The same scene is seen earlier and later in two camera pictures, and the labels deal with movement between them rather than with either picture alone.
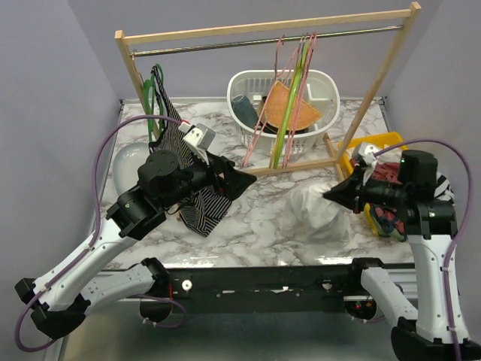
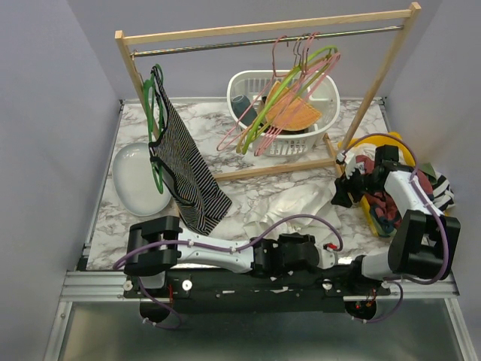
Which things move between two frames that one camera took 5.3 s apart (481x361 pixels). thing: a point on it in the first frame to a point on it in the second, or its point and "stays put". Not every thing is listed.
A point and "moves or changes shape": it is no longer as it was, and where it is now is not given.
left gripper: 237,182 to 296,238
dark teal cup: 244,110 stays put
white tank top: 310,215 moves or changes shape
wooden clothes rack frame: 127,40 stays put
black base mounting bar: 267,289 stays put
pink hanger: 276,80 to 253,103
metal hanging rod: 154,51 stays put
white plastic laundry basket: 280,111 stays put
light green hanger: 290,104 to 278,95
